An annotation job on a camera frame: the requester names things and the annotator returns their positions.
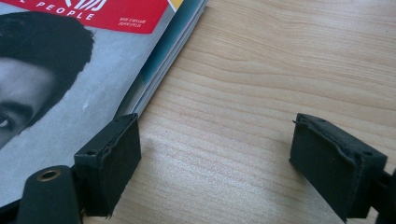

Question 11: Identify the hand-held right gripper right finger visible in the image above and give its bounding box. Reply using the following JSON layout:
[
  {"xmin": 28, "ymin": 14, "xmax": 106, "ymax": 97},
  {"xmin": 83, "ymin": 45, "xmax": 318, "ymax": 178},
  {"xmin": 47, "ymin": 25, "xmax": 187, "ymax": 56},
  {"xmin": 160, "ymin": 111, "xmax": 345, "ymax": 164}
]
[{"xmin": 289, "ymin": 112, "xmax": 389, "ymax": 223}]

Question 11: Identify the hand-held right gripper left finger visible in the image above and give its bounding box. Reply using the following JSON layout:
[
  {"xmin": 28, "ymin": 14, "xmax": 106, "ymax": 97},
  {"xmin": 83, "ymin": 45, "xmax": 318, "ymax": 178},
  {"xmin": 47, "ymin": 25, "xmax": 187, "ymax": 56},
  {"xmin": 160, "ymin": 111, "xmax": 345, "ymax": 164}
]
[{"xmin": 74, "ymin": 112, "xmax": 142, "ymax": 217}]

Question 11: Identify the magazine with face cover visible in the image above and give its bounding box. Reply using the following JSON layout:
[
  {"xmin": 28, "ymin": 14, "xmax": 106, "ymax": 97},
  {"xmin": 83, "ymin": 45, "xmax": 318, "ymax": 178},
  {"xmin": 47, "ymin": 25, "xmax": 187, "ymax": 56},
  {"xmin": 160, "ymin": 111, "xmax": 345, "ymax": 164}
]
[{"xmin": 0, "ymin": 0, "xmax": 179, "ymax": 208}]

